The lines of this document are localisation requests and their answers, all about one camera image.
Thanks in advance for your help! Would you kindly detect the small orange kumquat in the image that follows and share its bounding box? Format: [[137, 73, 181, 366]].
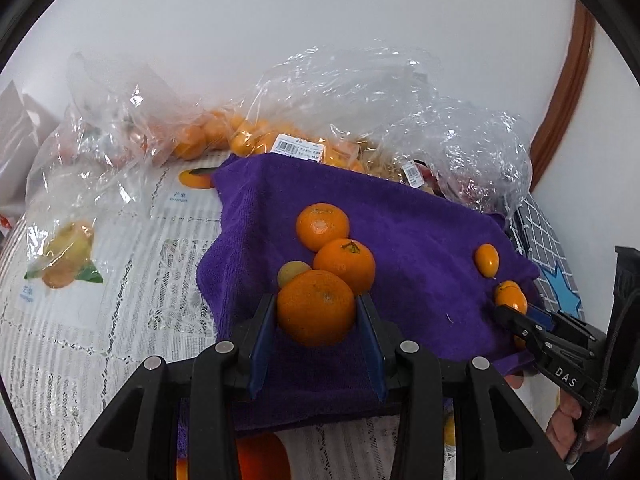
[[514, 336, 526, 350], [495, 286, 528, 315], [473, 243, 500, 278], [494, 280, 520, 295]]

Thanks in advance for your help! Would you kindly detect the orange with green stem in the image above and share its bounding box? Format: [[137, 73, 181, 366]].
[[312, 238, 376, 296]]

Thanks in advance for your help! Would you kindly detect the small green-brown kiwi fruit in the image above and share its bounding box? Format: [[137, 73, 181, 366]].
[[277, 260, 310, 288]]

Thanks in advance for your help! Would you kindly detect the large orange mandarin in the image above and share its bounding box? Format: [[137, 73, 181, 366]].
[[295, 203, 350, 252]]

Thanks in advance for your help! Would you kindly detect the person's right hand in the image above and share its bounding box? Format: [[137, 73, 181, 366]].
[[544, 389, 616, 461]]

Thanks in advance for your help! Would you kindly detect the grey checked cloth blue star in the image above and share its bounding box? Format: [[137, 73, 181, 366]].
[[506, 194, 585, 321]]

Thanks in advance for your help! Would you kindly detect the purple towel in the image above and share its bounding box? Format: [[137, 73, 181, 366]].
[[196, 154, 538, 431]]

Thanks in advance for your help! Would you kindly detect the fruit print tablecloth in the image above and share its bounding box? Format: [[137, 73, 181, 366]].
[[0, 148, 561, 480]]

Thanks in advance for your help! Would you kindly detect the clear crinkled plastic bag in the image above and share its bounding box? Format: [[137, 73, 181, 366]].
[[371, 96, 533, 218]]

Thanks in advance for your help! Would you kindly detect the small clear plastic bag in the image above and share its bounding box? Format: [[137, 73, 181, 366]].
[[24, 53, 205, 288]]

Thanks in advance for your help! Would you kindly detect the clear bag of oranges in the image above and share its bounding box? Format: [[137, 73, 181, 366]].
[[172, 44, 437, 171]]

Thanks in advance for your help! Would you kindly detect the white plastic bag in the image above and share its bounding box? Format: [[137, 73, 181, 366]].
[[0, 81, 58, 226]]

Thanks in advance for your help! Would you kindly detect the black cable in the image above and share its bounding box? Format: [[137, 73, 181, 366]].
[[0, 374, 36, 480]]

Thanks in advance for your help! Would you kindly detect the brown wooden door frame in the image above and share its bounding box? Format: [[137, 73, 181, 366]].
[[529, 0, 596, 190]]

